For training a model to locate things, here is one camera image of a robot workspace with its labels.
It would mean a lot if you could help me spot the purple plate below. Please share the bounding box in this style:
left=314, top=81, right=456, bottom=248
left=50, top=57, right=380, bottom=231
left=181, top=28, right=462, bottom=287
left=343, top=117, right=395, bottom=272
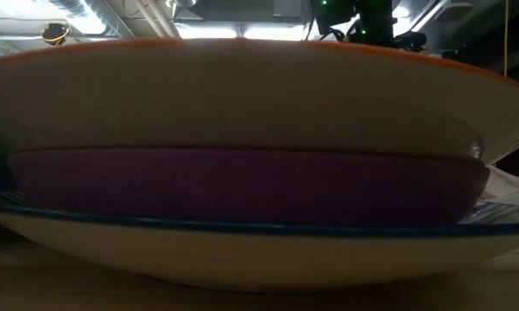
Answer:
left=7, top=148, right=491, bottom=228

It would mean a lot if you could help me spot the orange patterned deep plate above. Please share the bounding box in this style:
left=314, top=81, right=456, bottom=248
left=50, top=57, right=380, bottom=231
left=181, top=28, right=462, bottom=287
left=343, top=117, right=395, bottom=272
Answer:
left=0, top=37, right=519, bottom=165

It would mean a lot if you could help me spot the blue white striped plate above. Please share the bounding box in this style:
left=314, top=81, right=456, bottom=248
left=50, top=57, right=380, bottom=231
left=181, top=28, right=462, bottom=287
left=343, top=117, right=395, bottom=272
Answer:
left=0, top=189, right=519, bottom=291

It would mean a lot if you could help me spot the bright ceiling light panel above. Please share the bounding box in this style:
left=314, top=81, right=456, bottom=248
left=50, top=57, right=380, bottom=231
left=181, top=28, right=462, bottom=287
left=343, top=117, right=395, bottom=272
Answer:
left=174, top=23, right=307, bottom=42

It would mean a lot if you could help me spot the black round hanging device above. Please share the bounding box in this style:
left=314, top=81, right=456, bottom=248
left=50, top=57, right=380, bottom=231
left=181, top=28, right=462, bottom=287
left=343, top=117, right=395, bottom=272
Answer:
left=41, top=22, right=71, bottom=47

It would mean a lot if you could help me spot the white striped dish towel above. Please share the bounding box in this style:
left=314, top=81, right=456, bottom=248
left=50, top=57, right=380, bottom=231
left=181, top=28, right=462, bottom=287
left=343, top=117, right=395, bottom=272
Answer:
left=483, top=163, right=519, bottom=204

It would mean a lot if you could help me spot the silver ventilation duct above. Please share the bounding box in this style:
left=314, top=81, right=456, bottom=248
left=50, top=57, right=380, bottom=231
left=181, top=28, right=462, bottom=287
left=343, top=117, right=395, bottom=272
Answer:
left=47, top=0, right=126, bottom=39

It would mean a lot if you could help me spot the yellow cable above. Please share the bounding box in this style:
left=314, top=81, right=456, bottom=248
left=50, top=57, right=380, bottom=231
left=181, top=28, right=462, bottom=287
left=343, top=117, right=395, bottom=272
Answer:
left=502, top=0, right=511, bottom=78

